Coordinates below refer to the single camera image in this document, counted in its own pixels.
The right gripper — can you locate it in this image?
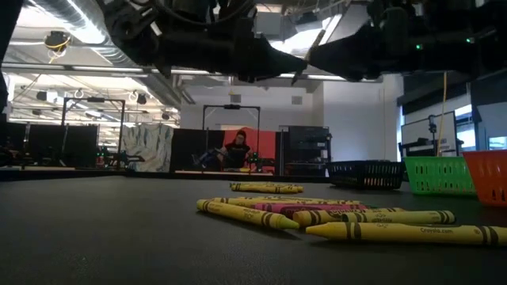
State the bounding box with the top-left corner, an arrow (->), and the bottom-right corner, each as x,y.
307,25 -> 481,83

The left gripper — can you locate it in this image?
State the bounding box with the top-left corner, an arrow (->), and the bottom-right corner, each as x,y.
154,17 -> 309,84

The pink crayon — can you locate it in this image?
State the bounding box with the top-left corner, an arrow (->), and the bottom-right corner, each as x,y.
253,202 -> 369,218

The long ceiling light strip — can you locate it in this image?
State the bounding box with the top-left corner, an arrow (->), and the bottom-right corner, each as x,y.
150,67 -> 383,83

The red backdrop curtain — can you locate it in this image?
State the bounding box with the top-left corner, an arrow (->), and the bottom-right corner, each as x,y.
220,127 -> 277,173

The black shelf rack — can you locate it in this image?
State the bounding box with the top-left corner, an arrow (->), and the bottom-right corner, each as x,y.
278,125 -> 333,178

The person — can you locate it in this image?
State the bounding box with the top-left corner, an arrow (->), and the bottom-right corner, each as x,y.
192,129 -> 254,173

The black backdrop panel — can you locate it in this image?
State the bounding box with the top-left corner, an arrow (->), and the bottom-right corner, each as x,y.
170,127 -> 226,173
0,121 -> 99,169

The black plastic mesh basket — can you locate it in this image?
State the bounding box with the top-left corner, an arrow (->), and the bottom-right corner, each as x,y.
326,159 -> 406,191

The green plastic mesh basket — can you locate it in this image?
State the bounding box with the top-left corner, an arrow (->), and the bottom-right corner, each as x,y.
403,155 -> 478,198

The white patterned backdrop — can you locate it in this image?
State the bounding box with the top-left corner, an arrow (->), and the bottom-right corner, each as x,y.
120,123 -> 175,173

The orange plastic mesh basket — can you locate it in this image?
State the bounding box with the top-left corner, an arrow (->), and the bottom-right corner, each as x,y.
462,149 -> 507,208

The black table mat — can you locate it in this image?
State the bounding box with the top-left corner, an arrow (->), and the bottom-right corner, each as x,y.
0,176 -> 507,285

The silver rectangular air duct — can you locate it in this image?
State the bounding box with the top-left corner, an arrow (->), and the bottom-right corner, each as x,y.
253,3 -> 372,56

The black gantry frame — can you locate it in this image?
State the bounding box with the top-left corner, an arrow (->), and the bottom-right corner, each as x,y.
60,97 -> 127,169
201,104 -> 261,174

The ceiling cable reel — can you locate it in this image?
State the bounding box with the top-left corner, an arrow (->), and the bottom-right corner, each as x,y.
42,30 -> 73,61

